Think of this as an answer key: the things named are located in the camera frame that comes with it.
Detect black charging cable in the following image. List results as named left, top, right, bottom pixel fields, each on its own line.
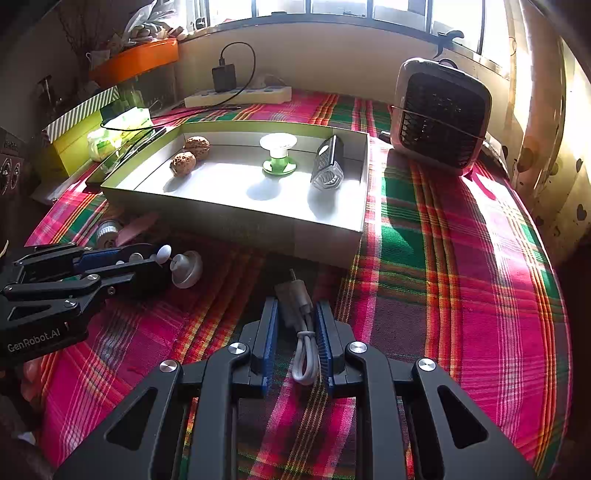
left=99, top=42, right=257, bottom=134

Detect white cardboard box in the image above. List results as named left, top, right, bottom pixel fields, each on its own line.
left=100, top=121, right=370, bottom=270

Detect glass jar with metal lid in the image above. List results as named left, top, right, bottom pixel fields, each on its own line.
left=37, top=76, right=63, bottom=116

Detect black phone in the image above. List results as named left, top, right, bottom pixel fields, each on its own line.
left=84, top=127, right=168, bottom=190

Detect black window hook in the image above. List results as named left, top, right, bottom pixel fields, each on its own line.
left=434, top=28, right=465, bottom=61

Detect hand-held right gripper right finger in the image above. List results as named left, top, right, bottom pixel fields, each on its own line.
left=315, top=300, right=539, bottom=480

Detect beige desktop fan heater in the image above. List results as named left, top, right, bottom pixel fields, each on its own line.
left=390, top=58, right=492, bottom=176

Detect green tissue pack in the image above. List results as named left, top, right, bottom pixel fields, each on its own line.
left=87, top=106, right=154, bottom=162

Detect orange box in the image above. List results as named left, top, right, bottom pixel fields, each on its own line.
left=89, top=38, right=179, bottom=88

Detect black charger adapter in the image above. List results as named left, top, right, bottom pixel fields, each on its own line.
left=211, top=65, right=237, bottom=93

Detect dried twigs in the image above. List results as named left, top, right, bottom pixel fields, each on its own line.
left=55, top=0, right=112, bottom=61

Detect green white spool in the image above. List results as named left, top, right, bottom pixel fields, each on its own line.
left=259, top=133, right=298, bottom=177

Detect white plastic bag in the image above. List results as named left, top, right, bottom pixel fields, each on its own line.
left=122, top=0, right=160, bottom=42

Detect black radio speaker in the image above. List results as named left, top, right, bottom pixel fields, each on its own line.
left=0, top=127, right=24, bottom=195

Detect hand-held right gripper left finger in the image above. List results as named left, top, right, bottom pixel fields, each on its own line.
left=53, top=296, right=281, bottom=480

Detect black rectangular flashlight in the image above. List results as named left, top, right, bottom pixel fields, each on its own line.
left=310, top=135, right=345, bottom=191

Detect white usb cable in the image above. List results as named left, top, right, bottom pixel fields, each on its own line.
left=274, top=268, right=324, bottom=386

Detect heart print curtain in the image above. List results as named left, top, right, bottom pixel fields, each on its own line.
left=503, top=0, right=591, bottom=259

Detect green carton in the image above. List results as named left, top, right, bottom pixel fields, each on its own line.
left=100, top=90, right=139, bottom=118

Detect white dome knob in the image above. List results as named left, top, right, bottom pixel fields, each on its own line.
left=156, top=246, right=204, bottom=289

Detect white cup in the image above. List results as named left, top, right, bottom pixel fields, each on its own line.
left=85, top=48, right=112, bottom=70

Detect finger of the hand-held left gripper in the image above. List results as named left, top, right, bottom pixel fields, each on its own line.
left=0, top=263, right=139, bottom=330
left=11, top=242, right=160, bottom=284

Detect white power strip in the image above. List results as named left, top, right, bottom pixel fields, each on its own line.
left=185, top=84, right=293, bottom=109

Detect brown walnut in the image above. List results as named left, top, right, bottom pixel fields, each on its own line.
left=169, top=151, right=197, bottom=177
left=183, top=135, right=212, bottom=161

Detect window with metal bars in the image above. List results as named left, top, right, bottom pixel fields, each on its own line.
left=185, top=0, right=513, bottom=75

